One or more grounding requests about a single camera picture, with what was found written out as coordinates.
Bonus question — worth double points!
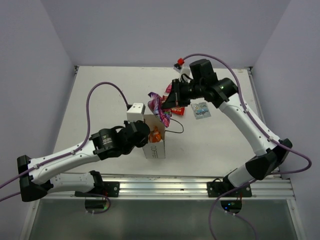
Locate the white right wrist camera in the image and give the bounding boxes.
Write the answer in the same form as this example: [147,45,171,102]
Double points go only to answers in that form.
[173,58,191,82]

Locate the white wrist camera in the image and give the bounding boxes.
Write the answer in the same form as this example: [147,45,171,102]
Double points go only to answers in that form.
[173,58,191,82]
[126,102,146,123]

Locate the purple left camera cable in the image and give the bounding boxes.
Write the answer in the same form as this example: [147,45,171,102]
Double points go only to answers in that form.
[0,81,135,189]

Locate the orange Fox's fruits candy bag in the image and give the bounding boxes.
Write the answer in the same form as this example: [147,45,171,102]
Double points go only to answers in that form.
[149,126,162,143]

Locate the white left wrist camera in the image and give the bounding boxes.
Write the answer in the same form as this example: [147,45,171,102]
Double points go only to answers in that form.
[126,102,146,123]

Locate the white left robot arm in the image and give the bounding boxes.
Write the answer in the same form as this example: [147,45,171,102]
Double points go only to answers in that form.
[17,120,150,202]

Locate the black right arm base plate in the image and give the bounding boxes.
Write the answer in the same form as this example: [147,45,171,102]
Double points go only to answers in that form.
[206,177,253,198]

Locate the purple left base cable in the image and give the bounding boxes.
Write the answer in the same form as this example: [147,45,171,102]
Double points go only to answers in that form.
[0,191,111,215]

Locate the red snack packet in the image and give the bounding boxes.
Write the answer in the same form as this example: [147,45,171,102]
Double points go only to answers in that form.
[162,95,185,116]

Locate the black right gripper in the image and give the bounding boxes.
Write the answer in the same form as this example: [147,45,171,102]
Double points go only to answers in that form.
[162,77,205,109]

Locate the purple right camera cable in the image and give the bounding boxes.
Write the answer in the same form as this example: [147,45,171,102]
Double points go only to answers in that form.
[183,53,313,176]

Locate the purple Fox's berries candy bag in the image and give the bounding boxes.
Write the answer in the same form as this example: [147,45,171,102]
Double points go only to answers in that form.
[147,92,171,128]

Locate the purple camera cable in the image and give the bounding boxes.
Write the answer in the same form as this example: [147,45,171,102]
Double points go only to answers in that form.
[183,53,313,176]
[0,81,135,189]

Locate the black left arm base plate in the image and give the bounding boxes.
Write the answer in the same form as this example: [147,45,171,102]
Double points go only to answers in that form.
[74,181,120,198]

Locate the white paper coffee bag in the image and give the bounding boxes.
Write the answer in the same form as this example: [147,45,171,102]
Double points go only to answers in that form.
[142,113,185,160]

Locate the pink small snack packet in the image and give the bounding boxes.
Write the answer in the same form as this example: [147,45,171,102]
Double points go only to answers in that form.
[165,83,172,94]

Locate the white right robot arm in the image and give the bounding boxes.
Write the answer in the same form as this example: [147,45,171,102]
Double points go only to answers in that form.
[161,59,293,197]

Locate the silver mints sachet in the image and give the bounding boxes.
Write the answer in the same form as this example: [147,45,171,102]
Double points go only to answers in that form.
[191,102,211,120]

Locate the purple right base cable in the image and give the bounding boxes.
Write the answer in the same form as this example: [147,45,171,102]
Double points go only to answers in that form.
[208,179,261,240]

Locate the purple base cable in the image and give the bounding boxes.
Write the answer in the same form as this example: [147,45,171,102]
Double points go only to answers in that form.
[208,179,261,240]
[0,191,111,215]

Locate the aluminium rail frame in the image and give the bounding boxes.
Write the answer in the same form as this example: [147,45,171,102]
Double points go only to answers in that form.
[46,173,295,200]

